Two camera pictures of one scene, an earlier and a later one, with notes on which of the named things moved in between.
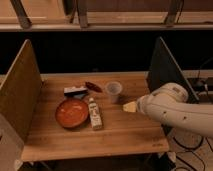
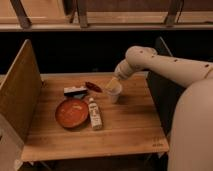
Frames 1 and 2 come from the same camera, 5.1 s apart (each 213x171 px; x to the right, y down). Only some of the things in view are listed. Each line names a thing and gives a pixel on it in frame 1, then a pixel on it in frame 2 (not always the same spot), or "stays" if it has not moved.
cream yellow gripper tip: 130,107 to 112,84
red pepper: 93,87 stays
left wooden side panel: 21,89 stays
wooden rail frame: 106,15 stays
